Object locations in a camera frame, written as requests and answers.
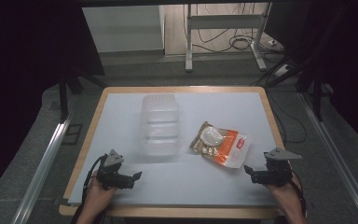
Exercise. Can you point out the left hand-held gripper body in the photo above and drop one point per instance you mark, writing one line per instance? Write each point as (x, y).
(113, 169)

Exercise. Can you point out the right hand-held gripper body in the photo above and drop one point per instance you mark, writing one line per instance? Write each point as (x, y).
(276, 169)

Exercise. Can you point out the person's right hand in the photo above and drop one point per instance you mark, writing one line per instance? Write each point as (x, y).
(282, 194)

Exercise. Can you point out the person's left hand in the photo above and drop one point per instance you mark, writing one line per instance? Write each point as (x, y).
(98, 194)

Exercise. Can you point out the orange and clear snack packet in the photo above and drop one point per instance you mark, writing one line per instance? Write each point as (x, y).
(220, 144)

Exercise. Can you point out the white table mat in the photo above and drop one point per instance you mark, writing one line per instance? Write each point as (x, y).
(199, 186)

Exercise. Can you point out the black floor plate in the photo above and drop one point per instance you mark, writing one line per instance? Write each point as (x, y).
(72, 133)

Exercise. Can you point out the clear plastic container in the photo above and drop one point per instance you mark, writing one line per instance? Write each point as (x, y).
(160, 124)

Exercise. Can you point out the black stand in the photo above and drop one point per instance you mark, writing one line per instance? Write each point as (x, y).
(317, 93)
(63, 93)

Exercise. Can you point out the white power strip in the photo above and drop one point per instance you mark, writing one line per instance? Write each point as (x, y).
(281, 70)

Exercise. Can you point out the white cabinet panel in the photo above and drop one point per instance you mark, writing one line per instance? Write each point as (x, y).
(122, 28)

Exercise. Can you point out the white metal stand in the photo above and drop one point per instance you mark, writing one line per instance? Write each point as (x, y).
(223, 21)

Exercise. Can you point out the aluminium rail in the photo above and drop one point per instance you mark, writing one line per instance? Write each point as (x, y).
(40, 174)
(338, 161)

